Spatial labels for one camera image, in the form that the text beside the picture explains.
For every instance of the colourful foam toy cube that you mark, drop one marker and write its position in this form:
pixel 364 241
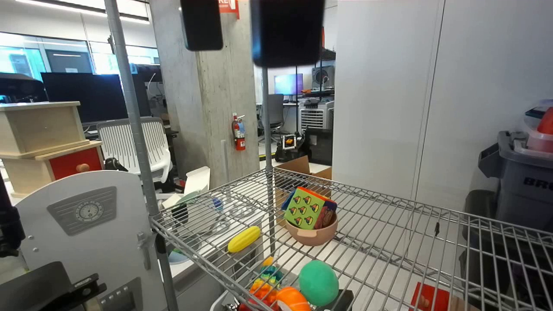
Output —
pixel 305 208

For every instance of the beige plastic bowl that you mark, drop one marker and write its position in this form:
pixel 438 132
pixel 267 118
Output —
pixel 313 236

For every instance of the yellow toy corn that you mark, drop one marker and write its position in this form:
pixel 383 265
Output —
pixel 244 239

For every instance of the multicoloured stacked toy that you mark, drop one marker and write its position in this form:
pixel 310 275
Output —
pixel 267 284

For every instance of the green foam ball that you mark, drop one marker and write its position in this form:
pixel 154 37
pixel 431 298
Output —
pixel 319 282

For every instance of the orange toy fruit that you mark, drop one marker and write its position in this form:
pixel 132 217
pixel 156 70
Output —
pixel 293 300

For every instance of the white toy appliance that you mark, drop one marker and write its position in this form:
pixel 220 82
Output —
pixel 80 230

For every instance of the metal shelf pole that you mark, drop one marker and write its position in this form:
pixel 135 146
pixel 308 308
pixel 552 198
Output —
pixel 134 109
pixel 268 144

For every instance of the small white device orange display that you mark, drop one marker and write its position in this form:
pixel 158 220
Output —
pixel 289 141

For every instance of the open cardboard box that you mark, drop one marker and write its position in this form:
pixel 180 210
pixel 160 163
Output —
pixel 305 166

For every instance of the red fire extinguisher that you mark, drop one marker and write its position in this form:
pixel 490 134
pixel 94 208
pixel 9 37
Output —
pixel 239 134

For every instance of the white vented machine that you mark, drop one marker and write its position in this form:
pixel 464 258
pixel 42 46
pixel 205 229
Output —
pixel 315 116

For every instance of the lit computer screen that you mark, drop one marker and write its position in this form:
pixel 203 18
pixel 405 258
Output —
pixel 287 84

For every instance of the white folded paper box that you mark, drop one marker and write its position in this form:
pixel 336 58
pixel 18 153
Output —
pixel 198 180

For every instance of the white slatted plastic rack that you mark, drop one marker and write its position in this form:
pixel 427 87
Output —
pixel 151 144

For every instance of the large black hanging box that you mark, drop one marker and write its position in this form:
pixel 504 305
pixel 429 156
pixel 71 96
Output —
pixel 287 28

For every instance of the small black hanging box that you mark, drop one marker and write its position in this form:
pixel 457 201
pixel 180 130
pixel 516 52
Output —
pixel 201 23

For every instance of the black computer monitor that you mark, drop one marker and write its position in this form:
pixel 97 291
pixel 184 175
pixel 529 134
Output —
pixel 87 96

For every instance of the red box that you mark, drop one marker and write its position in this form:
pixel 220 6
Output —
pixel 429 298

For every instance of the wooden cabinet with red door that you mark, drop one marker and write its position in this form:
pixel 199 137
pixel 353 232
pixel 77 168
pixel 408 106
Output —
pixel 40 144

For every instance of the dark grey storage bin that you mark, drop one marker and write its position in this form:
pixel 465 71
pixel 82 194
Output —
pixel 528 184

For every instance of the clear container with red contents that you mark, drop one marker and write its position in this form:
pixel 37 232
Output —
pixel 542 132

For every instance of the black equipment piece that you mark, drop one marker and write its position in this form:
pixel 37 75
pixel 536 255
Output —
pixel 9 222

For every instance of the red wall sign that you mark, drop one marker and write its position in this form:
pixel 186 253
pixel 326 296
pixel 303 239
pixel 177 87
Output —
pixel 229 6

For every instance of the black clamp mount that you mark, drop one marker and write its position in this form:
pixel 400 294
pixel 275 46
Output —
pixel 40 287

